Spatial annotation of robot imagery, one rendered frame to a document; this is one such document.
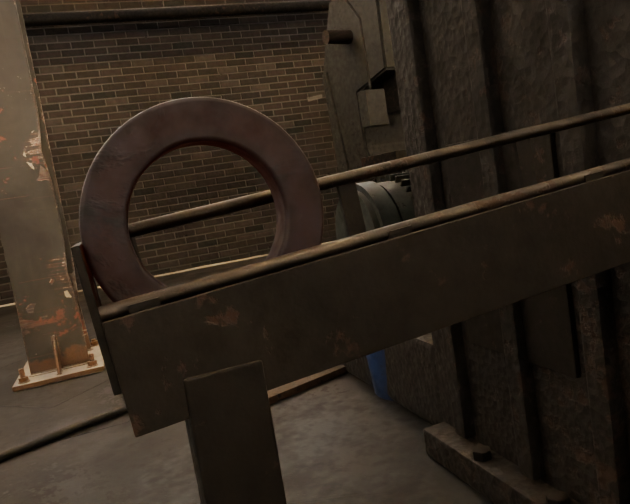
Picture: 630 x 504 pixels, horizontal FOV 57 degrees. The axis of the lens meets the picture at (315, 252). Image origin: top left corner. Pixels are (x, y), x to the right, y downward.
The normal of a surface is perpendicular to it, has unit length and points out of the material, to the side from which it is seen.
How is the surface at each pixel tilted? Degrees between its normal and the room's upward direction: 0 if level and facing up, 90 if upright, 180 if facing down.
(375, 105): 90
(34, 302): 90
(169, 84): 90
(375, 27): 90
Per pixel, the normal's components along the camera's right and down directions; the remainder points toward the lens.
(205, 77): 0.33, 0.05
